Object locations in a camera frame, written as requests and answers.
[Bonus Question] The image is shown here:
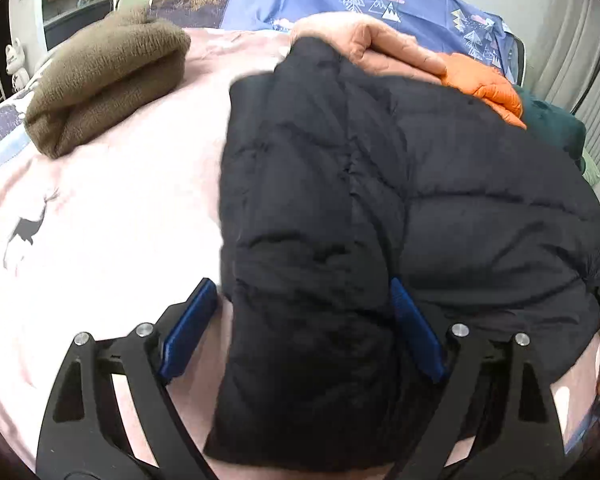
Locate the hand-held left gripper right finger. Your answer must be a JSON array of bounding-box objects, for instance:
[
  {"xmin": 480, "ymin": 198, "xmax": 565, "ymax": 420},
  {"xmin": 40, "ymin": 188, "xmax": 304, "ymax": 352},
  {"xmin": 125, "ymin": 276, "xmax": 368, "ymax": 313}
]
[{"xmin": 389, "ymin": 277, "xmax": 566, "ymax": 480}]

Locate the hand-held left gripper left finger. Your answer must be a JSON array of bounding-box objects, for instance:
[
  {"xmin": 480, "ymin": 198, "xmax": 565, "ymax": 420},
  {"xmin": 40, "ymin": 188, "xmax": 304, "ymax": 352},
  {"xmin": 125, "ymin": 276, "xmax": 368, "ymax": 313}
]
[{"xmin": 35, "ymin": 277, "xmax": 220, "ymax": 480}]

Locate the black hooded puffer jacket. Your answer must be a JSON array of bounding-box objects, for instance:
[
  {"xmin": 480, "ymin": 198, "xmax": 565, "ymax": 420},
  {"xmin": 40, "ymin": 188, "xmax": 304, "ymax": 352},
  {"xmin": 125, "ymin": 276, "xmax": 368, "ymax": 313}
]
[{"xmin": 203, "ymin": 37, "xmax": 600, "ymax": 473}]

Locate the pink deer print bed sheet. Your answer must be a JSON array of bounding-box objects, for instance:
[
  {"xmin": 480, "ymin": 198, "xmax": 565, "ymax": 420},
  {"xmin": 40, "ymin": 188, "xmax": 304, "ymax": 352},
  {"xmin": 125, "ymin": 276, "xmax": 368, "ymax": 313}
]
[{"xmin": 0, "ymin": 25, "xmax": 600, "ymax": 480}]

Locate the green pillow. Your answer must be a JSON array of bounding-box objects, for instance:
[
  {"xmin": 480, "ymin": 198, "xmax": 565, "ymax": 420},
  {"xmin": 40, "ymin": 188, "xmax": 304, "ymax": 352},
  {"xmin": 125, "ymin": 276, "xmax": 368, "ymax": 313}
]
[{"xmin": 580, "ymin": 150, "xmax": 600, "ymax": 186}]

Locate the dark green garment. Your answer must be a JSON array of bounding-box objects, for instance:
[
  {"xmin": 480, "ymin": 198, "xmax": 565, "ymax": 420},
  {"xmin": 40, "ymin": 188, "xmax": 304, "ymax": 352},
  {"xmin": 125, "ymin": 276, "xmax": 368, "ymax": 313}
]
[{"xmin": 512, "ymin": 85, "xmax": 588, "ymax": 171}]

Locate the orange puffer jacket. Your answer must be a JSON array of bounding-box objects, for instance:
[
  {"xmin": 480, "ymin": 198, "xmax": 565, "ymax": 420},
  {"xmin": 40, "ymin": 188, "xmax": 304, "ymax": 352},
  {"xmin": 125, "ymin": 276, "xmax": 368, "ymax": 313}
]
[{"xmin": 440, "ymin": 52, "xmax": 527, "ymax": 131}]

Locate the white pleated curtain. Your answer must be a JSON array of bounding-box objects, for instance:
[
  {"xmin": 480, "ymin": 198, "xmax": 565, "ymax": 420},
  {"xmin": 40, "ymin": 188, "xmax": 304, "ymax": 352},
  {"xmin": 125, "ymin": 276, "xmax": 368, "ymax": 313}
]
[{"xmin": 530, "ymin": 0, "xmax": 600, "ymax": 171}]

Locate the brown fleece garment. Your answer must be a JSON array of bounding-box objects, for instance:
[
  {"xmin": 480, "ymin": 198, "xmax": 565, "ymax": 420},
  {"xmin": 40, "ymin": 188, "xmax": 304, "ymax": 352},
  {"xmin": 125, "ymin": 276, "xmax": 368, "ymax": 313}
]
[{"xmin": 25, "ymin": 5, "xmax": 192, "ymax": 159}]

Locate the pink quilted garment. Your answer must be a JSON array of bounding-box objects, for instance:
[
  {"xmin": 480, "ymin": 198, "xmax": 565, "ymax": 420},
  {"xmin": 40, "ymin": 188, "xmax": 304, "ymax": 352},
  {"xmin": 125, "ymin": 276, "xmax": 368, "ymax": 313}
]
[{"xmin": 289, "ymin": 12, "xmax": 448, "ymax": 86}]

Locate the white cat figurine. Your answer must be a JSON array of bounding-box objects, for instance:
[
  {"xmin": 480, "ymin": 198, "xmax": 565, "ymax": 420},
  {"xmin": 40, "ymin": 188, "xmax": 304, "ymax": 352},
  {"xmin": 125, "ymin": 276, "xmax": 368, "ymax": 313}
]
[{"xmin": 5, "ymin": 40, "xmax": 31, "ymax": 88}]

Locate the dark blue counter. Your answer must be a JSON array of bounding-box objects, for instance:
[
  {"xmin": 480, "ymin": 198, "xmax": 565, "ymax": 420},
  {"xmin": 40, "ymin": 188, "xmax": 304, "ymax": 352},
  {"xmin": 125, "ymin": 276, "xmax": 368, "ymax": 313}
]
[{"xmin": 42, "ymin": 0, "xmax": 116, "ymax": 48}]

